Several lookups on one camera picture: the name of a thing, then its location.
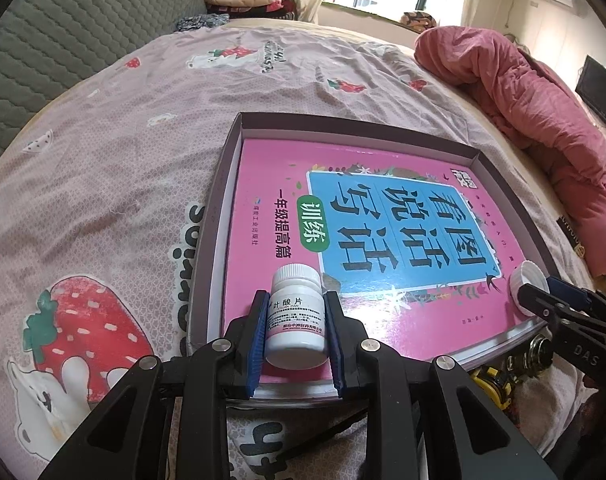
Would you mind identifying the white round plastic lid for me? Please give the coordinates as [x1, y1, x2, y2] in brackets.
[508, 260, 550, 318]

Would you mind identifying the white pill bottle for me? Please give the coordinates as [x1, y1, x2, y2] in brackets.
[265, 263, 328, 370]

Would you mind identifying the yellow black wristwatch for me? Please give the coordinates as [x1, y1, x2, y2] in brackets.
[470, 365, 514, 411]

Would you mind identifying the black mattress label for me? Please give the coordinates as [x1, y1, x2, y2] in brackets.
[557, 216, 586, 259]

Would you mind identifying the pink and blue book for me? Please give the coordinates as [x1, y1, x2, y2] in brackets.
[205, 138, 549, 401]

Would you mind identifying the red quilted comforter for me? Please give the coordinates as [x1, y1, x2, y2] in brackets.
[414, 26, 606, 276]

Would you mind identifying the pink strawberry print bedsheet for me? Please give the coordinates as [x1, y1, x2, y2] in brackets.
[0, 22, 592, 479]

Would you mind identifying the grey cardboard box tray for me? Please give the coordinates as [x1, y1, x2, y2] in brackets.
[186, 110, 559, 411]

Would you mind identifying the patterned bag on windowsill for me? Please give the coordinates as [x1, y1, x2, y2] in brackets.
[399, 11, 437, 34]

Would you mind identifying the dark patterned cloth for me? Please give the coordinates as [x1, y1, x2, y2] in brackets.
[175, 13, 230, 32]

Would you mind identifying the grey quilted headboard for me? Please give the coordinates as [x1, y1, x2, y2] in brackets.
[0, 0, 205, 156]

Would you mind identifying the black wall television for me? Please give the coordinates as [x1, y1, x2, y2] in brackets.
[575, 55, 606, 124]

